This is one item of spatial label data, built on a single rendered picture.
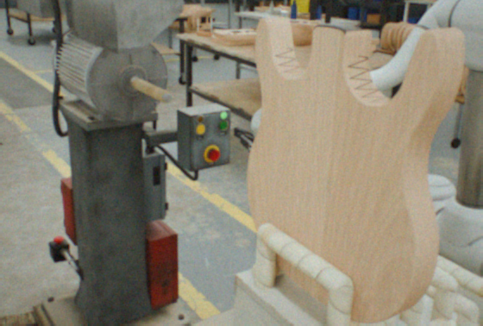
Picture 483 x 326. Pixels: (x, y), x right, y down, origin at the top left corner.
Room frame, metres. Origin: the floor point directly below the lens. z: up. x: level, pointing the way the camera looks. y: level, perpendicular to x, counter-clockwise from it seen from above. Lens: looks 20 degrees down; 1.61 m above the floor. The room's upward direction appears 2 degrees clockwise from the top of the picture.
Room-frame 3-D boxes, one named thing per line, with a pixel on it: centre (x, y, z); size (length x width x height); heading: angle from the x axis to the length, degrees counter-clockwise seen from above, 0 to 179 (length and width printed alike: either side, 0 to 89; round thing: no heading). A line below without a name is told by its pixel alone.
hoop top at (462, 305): (0.87, -0.36, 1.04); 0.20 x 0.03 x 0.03; 34
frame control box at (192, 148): (1.79, 0.19, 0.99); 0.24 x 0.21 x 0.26; 35
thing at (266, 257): (0.76, -0.05, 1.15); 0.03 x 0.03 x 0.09
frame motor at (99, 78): (1.72, 0.43, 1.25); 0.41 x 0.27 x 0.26; 35
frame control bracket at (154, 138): (1.76, 0.24, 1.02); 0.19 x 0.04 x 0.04; 125
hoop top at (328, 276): (0.69, -0.09, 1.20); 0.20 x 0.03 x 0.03; 34
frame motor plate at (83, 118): (1.77, 0.47, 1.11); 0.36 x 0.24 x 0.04; 35
